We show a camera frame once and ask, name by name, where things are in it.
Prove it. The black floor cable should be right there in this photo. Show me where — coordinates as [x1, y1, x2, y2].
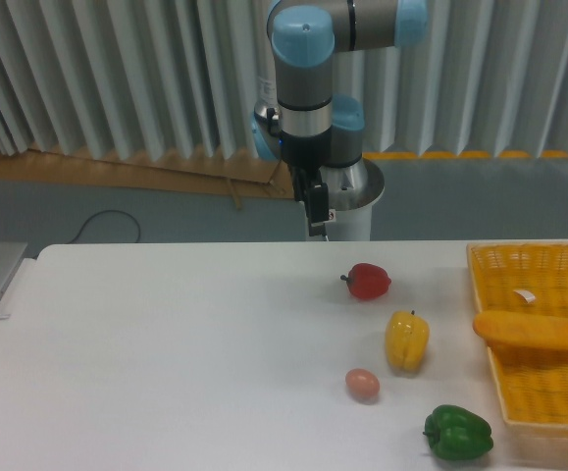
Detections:
[64, 209, 142, 244]

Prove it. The brown cardboard sheet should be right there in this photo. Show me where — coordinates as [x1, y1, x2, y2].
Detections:
[0, 145, 293, 208]

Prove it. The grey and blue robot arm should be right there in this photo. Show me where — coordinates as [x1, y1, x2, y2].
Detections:
[252, 1, 428, 241]

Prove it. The orange baguette bread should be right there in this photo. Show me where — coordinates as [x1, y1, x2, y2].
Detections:
[472, 310, 568, 351]

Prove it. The white paper label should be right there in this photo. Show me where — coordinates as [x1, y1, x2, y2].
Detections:
[513, 288, 536, 304]

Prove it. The red bell pepper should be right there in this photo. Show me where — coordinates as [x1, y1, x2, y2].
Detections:
[340, 263, 391, 300]

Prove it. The brown egg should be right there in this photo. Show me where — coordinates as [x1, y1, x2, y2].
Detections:
[345, 368, 381, 402]

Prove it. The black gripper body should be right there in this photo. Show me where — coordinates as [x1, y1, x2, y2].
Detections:
[281, 131, 332, 202]

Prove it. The grey pleated curtain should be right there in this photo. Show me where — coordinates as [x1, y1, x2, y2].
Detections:
[0, 1, 568, 161]

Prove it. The yellow bell pepper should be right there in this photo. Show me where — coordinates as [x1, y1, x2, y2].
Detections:
[385, 310, 430, 373]

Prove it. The green bell pepper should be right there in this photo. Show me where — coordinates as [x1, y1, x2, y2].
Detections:
[423, 404, 494, 461]

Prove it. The yellow woven basket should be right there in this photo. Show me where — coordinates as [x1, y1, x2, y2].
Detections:
[466, 241, 568, 437]

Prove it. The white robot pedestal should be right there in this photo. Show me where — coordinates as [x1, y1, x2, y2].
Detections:
[305, 158, 385, 241]

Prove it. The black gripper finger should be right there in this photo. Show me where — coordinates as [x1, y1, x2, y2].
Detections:
[306, 182, 329, 236]

